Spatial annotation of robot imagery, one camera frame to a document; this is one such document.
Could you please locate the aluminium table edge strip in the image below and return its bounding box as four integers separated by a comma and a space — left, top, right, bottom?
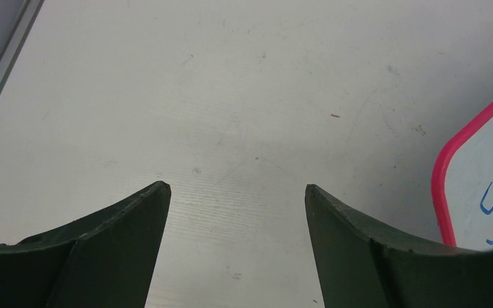
0, 0, 46, 148

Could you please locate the pink framed whiteboard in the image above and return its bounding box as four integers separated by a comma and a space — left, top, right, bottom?
431, 102, 493, 250

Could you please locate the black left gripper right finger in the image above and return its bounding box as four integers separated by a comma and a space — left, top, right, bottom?
305, 184, 493, 307

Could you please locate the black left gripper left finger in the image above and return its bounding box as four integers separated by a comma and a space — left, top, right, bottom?
0, 181, 171, 307

